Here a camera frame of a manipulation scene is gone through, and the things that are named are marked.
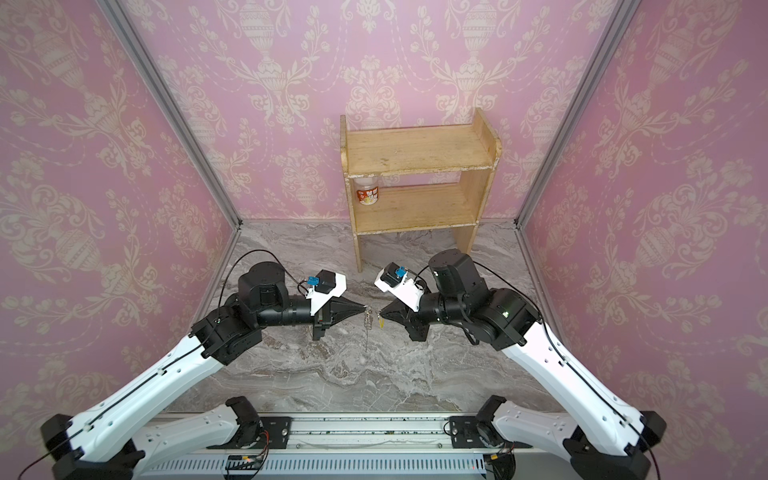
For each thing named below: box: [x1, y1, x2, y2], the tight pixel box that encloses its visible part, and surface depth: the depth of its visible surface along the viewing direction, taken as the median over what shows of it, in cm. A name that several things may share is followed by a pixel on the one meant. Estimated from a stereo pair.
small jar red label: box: [354, 177, 380, 206], surface depth 96 cm
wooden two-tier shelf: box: [340, 108, 503, 273], surface depth 85 cm
